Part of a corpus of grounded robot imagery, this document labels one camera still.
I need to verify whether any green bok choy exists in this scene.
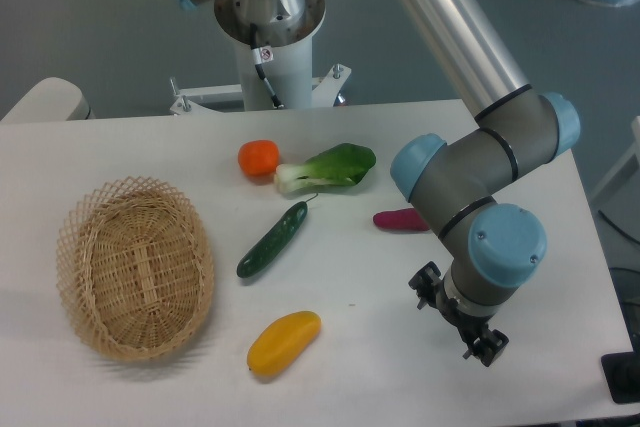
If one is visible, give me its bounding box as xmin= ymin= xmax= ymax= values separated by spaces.
xmin=274 ymin=143 xmax=377 ymax=194

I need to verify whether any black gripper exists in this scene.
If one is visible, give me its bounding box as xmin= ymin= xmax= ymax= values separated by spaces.
xmin=408 ymin=261 xmax=509 ymax=367

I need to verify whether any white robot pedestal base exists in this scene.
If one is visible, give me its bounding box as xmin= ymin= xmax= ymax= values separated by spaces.
xmin=170 ymin=0 xmax=352 ymax=115

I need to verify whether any orange tomato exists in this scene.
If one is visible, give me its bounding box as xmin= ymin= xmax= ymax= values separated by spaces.
xmin=237 ymin=139 xmax=280 ymax=177

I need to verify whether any white chair back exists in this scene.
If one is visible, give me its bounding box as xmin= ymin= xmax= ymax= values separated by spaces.
xmin=1 ymin=77 xmax=96 ymax=125

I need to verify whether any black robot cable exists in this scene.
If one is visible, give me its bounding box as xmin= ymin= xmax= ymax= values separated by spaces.
xmin=248 ymin=21 xmax=285 ymax=110

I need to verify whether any white furniture frame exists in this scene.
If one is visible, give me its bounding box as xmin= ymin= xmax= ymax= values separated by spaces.
xmin=588 ymin=116 xmax=639 ymax=206

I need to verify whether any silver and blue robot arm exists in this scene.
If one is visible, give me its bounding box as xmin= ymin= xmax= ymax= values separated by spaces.
xmin=178 ymin=0 xmax=580 ymax=365

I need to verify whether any woven wicker basket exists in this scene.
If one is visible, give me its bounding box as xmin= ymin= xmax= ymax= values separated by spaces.
xmin=56 ymin=177 xmax=214 ymax=362

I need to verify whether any black device at table edge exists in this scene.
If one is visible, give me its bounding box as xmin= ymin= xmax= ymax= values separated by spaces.
xmin=601 ymin=352 xmax=639 ymax=405

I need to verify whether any yellow mango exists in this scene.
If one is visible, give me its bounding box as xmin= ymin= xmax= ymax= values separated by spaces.
xmin=246 ymin=311 xmax=322 ymax=377

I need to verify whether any green cucumber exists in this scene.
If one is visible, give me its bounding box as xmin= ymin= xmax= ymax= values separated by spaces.
xmin=236 ymin=201 xmax=308 ymax=279

